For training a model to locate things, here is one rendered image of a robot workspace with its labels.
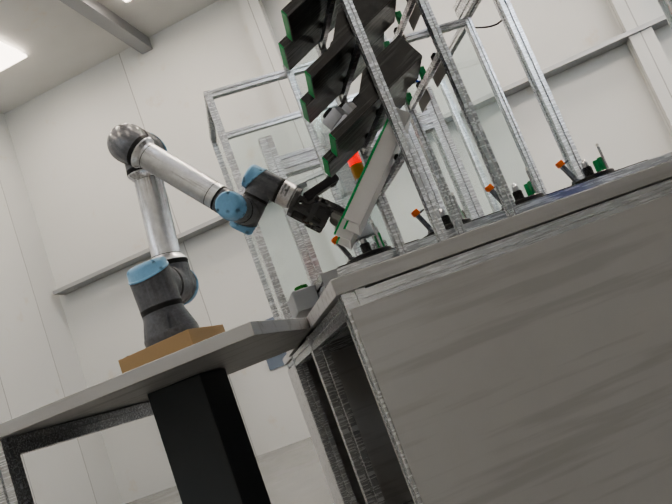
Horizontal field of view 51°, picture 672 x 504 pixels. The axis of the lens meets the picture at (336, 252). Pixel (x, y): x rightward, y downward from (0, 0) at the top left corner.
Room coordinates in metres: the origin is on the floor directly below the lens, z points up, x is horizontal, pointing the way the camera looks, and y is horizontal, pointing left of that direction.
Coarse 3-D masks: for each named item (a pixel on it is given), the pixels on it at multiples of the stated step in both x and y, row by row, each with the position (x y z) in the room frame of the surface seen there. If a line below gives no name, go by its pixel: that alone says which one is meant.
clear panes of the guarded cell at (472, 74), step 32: (480, 64) 3.05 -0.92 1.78; (480, 96) 3.17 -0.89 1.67; (288, 128) 3.33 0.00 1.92; (448, 128) 3.48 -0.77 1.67; (224, 160) 3.06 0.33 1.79; (256, 160) 3.29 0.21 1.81; (480, 160) 3.44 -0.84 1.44; (512, 160) 3.13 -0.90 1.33; (416, 192) 3.43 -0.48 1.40; (480, 192) 3.49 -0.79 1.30; (512, 192) 3.25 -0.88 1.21; (416, 224) 3.41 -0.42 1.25; (256, 256) 3.18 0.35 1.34; (288, 256) 3.29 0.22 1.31; (320, 256) 3.32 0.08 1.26; (352, 256) 3.34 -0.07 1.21; (288, 288) 3.28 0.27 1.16
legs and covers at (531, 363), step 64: (640, 192) 1.34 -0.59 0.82; (512, 256) 1.27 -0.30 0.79; (576, 256) 1.30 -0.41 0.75; (640, 256) 1.32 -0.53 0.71; (384, 320) 1.22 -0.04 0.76; (448, 320) 1.24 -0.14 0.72; (512, 320) 1.27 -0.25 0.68; (576, 320) 1.29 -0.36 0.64; (640, 320) 1.31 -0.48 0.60; (320, 384) 2.69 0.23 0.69; (384, 384) 1.22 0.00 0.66; (448, 384) 1.24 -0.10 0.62; (512, 384) 1.26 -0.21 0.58; (576, 384) 1.28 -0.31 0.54; (640, 384) 1.30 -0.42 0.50; (384, 448) 2.72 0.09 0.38; (448, 448) 1.23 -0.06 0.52; (512, 448) 1.25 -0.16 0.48; (576, 448) 1.27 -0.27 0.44; (640, 448) 1.29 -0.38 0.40
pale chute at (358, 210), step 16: (400, 112) 1.51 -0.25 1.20; (384, 128) 1.51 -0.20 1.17; (384, 144) 1.51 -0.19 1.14; (368, 160) 1.50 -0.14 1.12; (384, 160) 1.51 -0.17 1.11; (368, 176) 1.50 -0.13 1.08; (384, 176) 1.55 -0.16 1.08; (368, 192) 1.50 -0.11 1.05; (352, 208) 1.50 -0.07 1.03; (368, 208) 1.52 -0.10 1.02; (352, 224) 1.63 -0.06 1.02
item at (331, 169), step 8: (400, 96) 1.69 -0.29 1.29; (400, 104) 1.75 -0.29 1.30; (384, 120) 1.75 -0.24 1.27; (368, 128) 1.69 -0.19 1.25; (360, 136) 1.69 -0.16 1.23; (352, 144) 1.69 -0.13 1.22; (360, 144) 1.75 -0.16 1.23; (328, 152) 1.65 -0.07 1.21; (344, 152) 1.69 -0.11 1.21; (352, 152) 1.75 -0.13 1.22; (328, 160) 1.65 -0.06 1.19; (336, 160) 1.69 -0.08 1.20; (344, 160) 1.75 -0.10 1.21; (328, 168) 1.70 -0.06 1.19; (336, 168) 1.75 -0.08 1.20
